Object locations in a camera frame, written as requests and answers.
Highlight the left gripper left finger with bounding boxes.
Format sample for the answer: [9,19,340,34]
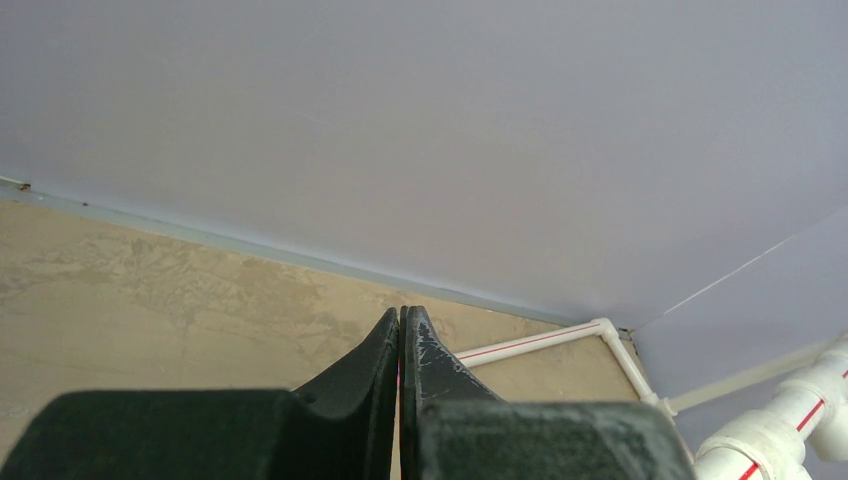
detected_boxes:
[1,309,399,479]

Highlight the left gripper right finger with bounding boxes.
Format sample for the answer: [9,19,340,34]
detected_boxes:
[399,306,695,479]

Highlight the white pvc pipe frame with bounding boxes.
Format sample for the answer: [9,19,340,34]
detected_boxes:
[453,317,848,480]

